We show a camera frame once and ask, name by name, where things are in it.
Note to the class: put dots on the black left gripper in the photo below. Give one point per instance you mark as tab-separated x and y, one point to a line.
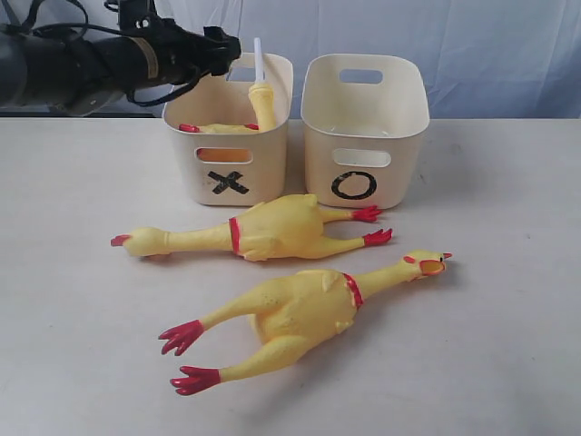
168	54

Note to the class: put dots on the whole yellow rubber chicken front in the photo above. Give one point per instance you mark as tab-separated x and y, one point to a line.
293	314

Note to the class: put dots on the whole yellow rubber chicken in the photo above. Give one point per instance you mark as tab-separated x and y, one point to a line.
293	314
291	226

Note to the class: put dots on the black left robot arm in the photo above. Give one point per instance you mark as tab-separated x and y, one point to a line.
79	68

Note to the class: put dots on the cream bin marked X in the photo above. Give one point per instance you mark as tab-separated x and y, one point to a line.
224	100

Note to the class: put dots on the cream bin marked O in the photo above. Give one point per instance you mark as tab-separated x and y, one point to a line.
364	121

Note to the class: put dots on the whole yellow rubber chicken rear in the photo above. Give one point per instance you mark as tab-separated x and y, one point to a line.
291	226

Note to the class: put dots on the light blue backdrop curtain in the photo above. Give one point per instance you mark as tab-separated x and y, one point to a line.
478	59

